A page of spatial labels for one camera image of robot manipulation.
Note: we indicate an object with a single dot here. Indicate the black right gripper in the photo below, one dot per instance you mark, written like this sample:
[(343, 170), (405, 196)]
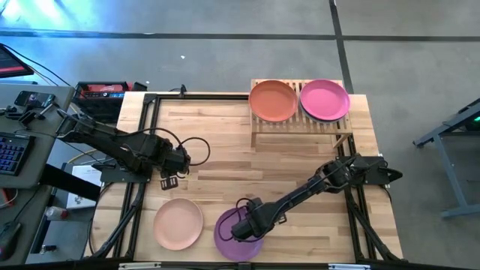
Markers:
[(266, 221)]

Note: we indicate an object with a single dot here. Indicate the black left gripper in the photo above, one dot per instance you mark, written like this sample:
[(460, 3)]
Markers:
[(176, 159)]

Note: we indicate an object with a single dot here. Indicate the purple plate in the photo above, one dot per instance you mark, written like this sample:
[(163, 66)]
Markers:
[(240, 251)]

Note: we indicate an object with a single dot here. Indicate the orange plate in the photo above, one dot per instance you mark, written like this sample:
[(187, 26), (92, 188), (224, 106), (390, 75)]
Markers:
[(273, 100)]

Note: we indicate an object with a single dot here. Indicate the magenta plate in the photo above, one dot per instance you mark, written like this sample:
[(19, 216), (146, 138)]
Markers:
[(324, 99)]

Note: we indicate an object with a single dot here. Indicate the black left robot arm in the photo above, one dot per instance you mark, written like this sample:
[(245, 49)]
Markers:
[(108, 140)]

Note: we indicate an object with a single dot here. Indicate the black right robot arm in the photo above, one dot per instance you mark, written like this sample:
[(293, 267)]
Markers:
[(300, 193)]

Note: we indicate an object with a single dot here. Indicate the wooden slatted shelf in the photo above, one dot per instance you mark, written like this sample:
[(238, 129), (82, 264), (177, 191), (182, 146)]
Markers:
[(300, 127)]

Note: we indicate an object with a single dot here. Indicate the peach plate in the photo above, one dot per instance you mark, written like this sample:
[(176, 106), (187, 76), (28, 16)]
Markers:
[(178, 224)]

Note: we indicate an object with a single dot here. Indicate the white paper booklet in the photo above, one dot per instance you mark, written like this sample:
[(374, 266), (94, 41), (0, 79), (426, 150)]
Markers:
[(88, 174)]

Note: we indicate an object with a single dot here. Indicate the black desk bar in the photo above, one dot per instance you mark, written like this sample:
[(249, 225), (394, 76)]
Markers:
[(71, 182)]

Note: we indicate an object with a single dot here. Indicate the red black power station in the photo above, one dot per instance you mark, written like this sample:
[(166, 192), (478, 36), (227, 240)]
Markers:
[(101, 93)]

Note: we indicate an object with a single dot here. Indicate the white red bottle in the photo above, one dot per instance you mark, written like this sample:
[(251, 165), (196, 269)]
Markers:
[(56, 213)]

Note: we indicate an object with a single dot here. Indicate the grey desk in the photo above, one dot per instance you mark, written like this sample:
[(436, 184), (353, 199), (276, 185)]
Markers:
[(41, 157)]

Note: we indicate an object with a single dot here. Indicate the black backlit keyboard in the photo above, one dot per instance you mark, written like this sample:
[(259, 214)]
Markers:
[(13, 153)]

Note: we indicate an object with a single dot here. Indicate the black smartphone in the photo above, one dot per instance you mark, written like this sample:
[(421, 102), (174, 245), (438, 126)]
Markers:
[(33, 99)]

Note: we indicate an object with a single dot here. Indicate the black computer mouse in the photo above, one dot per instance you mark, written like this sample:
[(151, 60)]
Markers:
[(8, 240)]

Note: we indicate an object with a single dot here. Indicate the black monitor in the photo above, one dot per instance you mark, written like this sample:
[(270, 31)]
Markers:
[(11, 63)]

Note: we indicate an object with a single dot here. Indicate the grey metal table stand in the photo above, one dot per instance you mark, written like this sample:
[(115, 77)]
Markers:
[(450, 172)]

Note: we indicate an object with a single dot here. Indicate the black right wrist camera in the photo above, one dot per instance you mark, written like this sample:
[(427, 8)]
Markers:
[(254, 204)]

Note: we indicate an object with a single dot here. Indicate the silver metal bracket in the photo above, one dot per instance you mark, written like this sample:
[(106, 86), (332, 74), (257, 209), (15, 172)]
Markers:
[(348, 267), (139, 266)]

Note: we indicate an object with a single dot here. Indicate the black aluminium table frame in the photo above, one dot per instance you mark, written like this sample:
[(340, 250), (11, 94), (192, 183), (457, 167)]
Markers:
[(202, 96)]

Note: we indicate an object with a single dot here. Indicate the black clamp mount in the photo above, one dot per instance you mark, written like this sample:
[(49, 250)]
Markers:
[(35, 114)]

